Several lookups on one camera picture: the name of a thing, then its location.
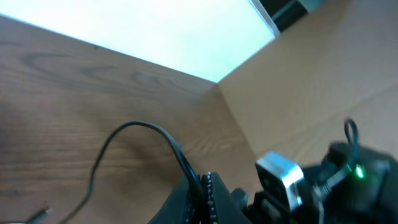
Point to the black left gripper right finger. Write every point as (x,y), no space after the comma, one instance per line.
(219,205)

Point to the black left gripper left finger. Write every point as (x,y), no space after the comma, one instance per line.
(182,206)

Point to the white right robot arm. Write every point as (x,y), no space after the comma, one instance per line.
(351,184)

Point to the cardboard side panel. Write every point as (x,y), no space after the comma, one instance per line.
(339,62)

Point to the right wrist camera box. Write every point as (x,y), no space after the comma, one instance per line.
(279,177)

